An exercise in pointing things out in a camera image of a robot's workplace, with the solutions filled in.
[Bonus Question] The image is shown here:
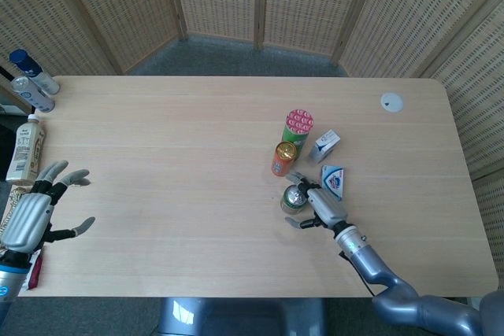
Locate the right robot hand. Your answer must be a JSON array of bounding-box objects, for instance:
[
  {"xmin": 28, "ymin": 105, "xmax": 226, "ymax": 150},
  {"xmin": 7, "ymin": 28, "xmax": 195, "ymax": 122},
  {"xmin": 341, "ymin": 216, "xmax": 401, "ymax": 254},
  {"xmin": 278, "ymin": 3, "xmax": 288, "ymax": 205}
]
[{"xmin": 284, "ymin": 172, "xmax": 349, "ymax": 234}]

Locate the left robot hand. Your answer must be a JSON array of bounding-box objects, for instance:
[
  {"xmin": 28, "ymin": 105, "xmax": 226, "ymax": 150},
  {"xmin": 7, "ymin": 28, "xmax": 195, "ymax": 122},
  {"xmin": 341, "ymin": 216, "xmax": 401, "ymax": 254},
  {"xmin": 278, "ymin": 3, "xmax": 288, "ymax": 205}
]
[{"xmin": 0, "ymin": 160, "xmax": 97, "ymax": 255}]

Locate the green tin can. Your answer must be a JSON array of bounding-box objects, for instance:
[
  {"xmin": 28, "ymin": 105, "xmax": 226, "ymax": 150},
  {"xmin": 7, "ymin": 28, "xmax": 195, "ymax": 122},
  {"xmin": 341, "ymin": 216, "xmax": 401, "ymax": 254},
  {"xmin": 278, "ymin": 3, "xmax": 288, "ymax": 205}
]
[{"xmin": 280, "ymin": 184, "xmax": 310, "ymax": 216}]

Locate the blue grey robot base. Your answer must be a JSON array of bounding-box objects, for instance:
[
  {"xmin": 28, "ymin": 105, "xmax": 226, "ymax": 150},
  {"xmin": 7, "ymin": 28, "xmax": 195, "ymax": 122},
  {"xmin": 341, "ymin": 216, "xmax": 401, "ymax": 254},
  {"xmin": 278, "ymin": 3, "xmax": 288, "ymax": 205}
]
[{"xmin": 157, "ymin": 297, "xmax": 327, "ymax": 336}]

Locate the patterned snack packet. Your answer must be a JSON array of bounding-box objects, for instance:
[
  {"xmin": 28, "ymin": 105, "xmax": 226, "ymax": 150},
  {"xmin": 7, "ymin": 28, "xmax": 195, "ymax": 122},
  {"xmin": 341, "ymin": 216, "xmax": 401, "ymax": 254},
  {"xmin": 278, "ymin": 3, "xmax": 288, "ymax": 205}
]
[{"xmin": 0, "ymin": 187, "xmax": 37, "ymax": 239}]

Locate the blue white soap box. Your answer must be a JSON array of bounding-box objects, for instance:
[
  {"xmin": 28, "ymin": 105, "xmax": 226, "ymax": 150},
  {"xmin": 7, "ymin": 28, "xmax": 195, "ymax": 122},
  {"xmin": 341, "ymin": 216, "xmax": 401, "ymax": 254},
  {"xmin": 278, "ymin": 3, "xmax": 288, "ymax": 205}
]
[{"xmin": 319, "ymin": 164, "xmax": 345, "ymax": 201}]

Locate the red snack wrapper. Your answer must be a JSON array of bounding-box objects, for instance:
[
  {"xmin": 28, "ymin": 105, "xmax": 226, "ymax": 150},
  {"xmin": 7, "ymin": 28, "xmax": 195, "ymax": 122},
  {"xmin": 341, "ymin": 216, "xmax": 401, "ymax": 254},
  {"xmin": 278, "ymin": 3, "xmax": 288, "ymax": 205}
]
[{"xmin": 27, "ymin": 251, "xmax": 44, "ymax": 290}]

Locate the small white blue carton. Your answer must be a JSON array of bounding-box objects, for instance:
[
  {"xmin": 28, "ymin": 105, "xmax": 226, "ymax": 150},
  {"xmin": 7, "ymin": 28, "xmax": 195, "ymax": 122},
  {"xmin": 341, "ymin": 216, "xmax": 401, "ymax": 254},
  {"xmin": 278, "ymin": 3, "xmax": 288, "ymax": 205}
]
[{"xmin": 308, "ymin": 129, "xmax": 341, "ymax": 165}]

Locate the orange soda can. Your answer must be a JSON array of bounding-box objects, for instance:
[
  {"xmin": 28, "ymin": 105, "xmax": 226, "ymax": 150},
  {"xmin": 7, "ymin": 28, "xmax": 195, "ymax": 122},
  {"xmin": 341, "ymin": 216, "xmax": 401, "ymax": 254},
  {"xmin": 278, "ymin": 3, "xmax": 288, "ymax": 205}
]
[{"xmin": 270, "ymin": 141, "xmax": 298, "ymax": 177}]

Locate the beige milk tea bottle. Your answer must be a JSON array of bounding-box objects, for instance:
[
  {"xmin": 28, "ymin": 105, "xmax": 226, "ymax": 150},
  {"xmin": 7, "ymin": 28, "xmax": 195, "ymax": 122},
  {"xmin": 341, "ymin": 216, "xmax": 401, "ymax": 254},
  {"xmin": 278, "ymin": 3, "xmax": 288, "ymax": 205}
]
[{"xmin": 5, "ymin": 113, "xmax": 47, "ymax": 186}]

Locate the green chip canister red lid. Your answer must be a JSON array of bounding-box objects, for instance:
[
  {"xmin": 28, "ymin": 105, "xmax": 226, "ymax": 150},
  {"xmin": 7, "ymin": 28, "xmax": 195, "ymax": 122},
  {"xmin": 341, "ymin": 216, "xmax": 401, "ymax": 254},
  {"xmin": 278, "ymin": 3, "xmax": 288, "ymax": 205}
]
[{"xmin": 281, "ymin": 109, "xmax": 316, "ymax": 161}]

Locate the clear capped blue label bottle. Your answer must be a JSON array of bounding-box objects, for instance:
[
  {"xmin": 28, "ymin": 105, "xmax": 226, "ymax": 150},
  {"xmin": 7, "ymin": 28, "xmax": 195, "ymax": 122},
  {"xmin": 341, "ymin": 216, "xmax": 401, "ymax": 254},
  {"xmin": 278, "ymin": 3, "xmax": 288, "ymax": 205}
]
[{"xmin": 10, "ymin": 76, "xmax": 56, "ymax": 113}]

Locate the blue capped white bottle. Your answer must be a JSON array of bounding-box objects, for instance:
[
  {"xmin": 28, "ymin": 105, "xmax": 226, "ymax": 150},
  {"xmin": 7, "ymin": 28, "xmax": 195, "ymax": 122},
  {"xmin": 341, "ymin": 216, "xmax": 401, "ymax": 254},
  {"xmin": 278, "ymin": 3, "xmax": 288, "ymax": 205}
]
[{"xmin": 9, "ymin": 49, "xmax": 61, "ymax": 95}]

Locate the woven folding screen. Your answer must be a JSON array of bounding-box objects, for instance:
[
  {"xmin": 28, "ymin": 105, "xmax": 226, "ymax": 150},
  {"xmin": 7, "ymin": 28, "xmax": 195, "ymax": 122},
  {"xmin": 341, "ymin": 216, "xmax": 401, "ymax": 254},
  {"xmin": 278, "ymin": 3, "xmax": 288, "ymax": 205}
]
[{"xmin": 0, "ymin": 0, "xmax": 504, "ymax": 270}]

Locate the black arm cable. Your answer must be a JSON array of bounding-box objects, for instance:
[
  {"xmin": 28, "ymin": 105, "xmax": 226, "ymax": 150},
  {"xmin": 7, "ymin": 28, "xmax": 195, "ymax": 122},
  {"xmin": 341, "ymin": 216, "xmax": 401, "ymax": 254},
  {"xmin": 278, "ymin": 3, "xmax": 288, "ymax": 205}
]
[{"xmin": 339, "ymin": 251, "xmax": 377, "ymax": 297}]

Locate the white round cable grommet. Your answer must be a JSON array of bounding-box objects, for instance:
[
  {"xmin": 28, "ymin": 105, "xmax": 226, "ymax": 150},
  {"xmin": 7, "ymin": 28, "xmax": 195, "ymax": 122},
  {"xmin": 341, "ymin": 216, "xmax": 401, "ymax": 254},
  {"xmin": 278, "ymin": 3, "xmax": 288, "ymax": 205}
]
[{"xmin": 380, "ymin": 92, "xmax": 405, "ymax": 113}]

